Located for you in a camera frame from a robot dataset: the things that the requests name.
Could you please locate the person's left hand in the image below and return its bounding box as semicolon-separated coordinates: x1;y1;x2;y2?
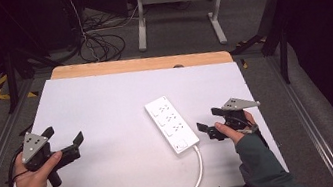
11;149;69;187

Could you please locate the white power strip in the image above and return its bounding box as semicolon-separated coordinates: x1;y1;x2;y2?
142;90;203;160

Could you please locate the black metal stand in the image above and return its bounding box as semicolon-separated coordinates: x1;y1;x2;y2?
0;0;70;116
222;0;300;92

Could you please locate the bundle of black floor cables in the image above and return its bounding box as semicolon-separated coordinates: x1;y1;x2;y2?
72;9;129;66

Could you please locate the white power strip cable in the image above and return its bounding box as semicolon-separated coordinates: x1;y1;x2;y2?
154;144;208;187

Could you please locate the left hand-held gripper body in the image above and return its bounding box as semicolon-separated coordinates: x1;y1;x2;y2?
17;127;70;187

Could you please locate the person's right hand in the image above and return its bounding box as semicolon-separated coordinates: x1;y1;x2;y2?
212;108;261;149

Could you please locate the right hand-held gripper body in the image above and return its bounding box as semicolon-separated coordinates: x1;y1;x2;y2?
210;93;266;142

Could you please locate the thin white floor cable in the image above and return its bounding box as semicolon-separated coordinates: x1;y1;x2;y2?
65;0;101;66

